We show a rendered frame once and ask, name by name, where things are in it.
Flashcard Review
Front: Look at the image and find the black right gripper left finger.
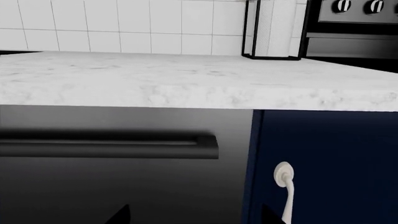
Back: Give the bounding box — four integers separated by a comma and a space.
104, 203, 131, 224

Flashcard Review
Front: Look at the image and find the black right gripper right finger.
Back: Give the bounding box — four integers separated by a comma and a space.
261, 203, 286, 224

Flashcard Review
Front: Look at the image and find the stainless steel dishwasher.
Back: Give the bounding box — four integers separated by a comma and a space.
0, 105, 254, 224

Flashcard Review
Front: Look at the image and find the navy blue cabinet door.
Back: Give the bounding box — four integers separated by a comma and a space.
241, 109, 398, 224

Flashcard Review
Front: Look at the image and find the white marble countertop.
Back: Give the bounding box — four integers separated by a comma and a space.
0, 50, 398, 113

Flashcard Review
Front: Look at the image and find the white paper towel roll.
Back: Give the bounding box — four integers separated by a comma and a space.
254, 0, 300, 58

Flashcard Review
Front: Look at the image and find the stainless steel stove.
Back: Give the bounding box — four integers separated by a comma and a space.
302, 0, 398, 73

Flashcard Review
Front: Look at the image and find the black and silver stove knob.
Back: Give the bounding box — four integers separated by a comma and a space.
331, 0, 353, 13
363, 0, 385, 14

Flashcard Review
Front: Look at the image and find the white cabinet door handle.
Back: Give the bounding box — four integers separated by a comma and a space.
273, 161, 295, 224

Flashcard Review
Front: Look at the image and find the black dishwasher handle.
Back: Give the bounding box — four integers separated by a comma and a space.
0, 131, 220, 161

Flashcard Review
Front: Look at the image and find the black wire paper towel holder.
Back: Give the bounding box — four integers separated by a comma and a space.
241, 0, 309, 62

